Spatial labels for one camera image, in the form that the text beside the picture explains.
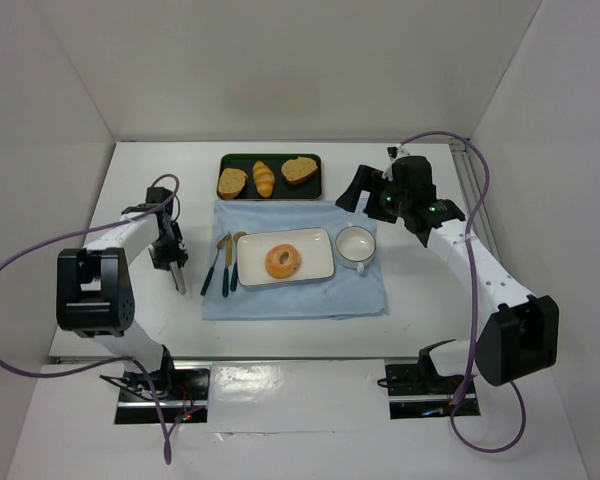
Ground metal serving tongs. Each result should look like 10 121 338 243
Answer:
169 262 187 295

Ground orange glazed donut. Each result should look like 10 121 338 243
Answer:
265 244 301 279

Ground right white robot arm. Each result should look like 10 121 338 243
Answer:
336 156 559 386

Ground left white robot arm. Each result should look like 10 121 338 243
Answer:
56 184 189 391

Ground bread slice under donut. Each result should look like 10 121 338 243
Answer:
281 157 318 185

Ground sliced brown bread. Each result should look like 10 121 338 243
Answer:
217 168 248 200

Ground white round cup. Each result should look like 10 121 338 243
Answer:
335 225 377 275

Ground dark green tray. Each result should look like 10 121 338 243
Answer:
218 153 323 201

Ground white rectangular plate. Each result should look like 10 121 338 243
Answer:
237 228 335 287

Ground light blue cloth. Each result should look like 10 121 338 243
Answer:
202 200 388 321

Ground golden croissant roll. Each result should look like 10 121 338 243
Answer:
252 161 275 198

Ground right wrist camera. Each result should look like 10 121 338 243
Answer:
387 145 412 162

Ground green handled knife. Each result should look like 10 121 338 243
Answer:
200 236 227 296

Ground green handled fork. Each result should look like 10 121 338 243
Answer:
222 232 233 297

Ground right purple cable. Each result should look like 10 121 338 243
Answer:
402 130 526 454

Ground purple cable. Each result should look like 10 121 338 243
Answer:
402 130 526 454
0 173 184 466

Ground green handled spoon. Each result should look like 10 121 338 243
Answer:
229 231 246 292

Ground aluminium frame rail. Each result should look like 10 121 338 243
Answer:
449 138 495 250

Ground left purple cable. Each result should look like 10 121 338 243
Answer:
0 173 184 466

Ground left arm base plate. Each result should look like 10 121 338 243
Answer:
99 367 210 425

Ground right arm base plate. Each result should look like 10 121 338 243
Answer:
376 363 463 420

